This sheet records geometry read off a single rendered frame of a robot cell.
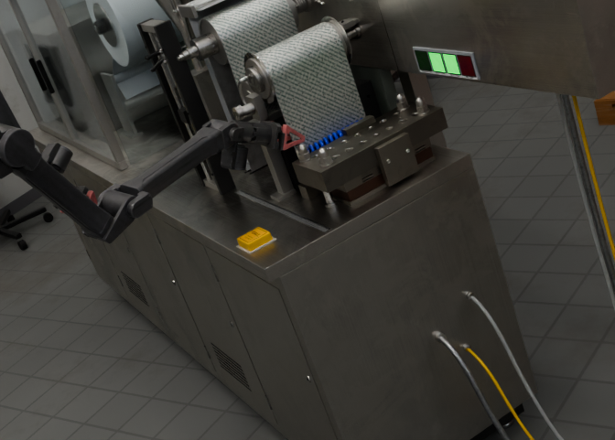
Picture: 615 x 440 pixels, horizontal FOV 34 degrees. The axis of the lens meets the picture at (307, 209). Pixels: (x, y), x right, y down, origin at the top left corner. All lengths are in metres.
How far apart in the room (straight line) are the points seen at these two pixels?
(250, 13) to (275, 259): 0.78
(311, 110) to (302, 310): 0.56
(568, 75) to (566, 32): 0.10
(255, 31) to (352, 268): 0.76
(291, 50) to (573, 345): 1.42
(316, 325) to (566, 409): 0.95
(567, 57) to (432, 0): 0.45
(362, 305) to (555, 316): 1.14
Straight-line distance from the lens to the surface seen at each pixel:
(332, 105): 2.73
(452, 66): 2.49
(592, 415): 3.12
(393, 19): 2.65
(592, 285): 3.72
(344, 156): 2.56
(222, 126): 2.52
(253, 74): 2.65
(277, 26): 2.90
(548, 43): 2.19
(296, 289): 2.49
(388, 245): 2.60
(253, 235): 2.57
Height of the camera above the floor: 1.91
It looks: 22 degrees down
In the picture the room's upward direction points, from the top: 20 degrees counter-clockwise
